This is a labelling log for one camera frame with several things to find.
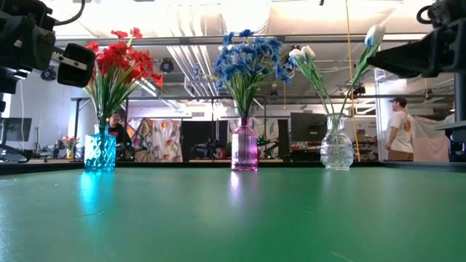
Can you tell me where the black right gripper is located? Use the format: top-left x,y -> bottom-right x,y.
366,17 -> 466,79

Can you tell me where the blue artificial flower bunch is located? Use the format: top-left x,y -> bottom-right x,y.
213,28 -> 285,119
192,36 -> 292,119
213,28 -> 292,119

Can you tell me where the small background flower vase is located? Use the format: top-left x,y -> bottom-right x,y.
62,135 -> 80,160

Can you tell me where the clear glass vase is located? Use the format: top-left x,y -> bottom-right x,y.
320,112 -> 354,171

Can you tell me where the blue glass vase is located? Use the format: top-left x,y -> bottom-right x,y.
84,123 -> 117,172

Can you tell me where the pink glass vase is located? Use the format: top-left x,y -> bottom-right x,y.
231,116 -> 258,172

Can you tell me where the black ceiling spotlight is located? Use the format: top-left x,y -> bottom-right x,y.
159,57 -> 175,74
40,67 -> 58,82

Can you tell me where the person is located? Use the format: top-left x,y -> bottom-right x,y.
384,96 -> 415,162
108,112 -> 129,148

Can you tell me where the dark background monitor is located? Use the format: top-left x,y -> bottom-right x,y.
0,116 -> 33,143

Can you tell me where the pink cloth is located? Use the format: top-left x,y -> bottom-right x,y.
413,115 -> 456,163

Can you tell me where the black background monitor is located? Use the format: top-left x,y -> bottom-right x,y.
290,111 -> 328,143

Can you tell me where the floral patterned cloth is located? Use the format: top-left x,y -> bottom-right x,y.
127,118 -> 183,163

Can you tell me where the black partition panel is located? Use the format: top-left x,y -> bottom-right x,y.
181,119 -> 234,161

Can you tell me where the green table mat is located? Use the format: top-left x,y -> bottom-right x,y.
0,165 -> 466,262

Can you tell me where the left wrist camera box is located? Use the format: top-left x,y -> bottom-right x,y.
0,0 -> 55,27

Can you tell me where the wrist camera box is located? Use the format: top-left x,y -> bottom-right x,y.
0,0 -> 55,27
427,0 -> 466,27

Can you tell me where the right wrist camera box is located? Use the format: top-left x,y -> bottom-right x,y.
427,0 -> 466,27

